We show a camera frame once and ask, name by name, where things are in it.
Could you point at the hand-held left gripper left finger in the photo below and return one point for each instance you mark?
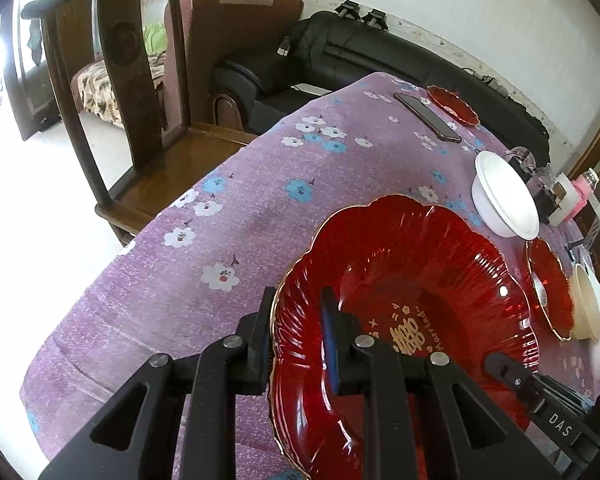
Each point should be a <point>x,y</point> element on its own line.
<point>257,350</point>

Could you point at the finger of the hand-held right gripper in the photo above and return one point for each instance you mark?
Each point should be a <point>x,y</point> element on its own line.
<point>512,375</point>

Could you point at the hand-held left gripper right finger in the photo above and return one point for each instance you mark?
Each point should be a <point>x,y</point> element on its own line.
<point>331,340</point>

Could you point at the small red scalloped plate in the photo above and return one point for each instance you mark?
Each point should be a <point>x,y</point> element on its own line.
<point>452,105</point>
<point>550,285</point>

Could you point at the cream bowl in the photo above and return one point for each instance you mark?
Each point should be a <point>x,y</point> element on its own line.
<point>587,300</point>

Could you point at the large red scalloped plate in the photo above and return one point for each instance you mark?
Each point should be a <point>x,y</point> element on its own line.
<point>430,270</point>

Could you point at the purple floral tablecloth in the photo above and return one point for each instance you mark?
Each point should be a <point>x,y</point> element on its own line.
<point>230,220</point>

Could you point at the black and brown device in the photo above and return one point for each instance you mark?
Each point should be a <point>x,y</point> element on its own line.
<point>545,202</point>

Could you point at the white container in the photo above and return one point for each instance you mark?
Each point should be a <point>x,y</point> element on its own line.
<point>566,200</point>

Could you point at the pink container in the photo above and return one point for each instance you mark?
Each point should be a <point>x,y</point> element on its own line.
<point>584,197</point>

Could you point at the black smartphone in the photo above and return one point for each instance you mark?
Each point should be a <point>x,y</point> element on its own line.
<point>427,116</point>

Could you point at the white paper sheet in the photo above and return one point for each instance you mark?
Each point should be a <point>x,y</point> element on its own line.
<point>310,89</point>

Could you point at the black leather sofa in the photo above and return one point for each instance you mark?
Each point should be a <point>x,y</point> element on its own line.
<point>360,50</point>

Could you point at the dark wooden chair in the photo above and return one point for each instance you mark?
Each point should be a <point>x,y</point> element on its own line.
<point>130,85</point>

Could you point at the floral patterned bed cover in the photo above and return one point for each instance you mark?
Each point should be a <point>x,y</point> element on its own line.
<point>97,90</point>

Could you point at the brown armchair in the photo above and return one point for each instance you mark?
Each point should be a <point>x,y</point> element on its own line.
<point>240,25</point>

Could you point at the black clamp device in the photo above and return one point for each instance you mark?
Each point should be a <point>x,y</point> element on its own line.
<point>376,17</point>
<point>347,9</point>

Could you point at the green cloth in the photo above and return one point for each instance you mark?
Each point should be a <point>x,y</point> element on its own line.
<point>155,37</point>

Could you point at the dark wooden door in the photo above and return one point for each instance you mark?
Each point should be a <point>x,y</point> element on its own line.
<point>30,90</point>

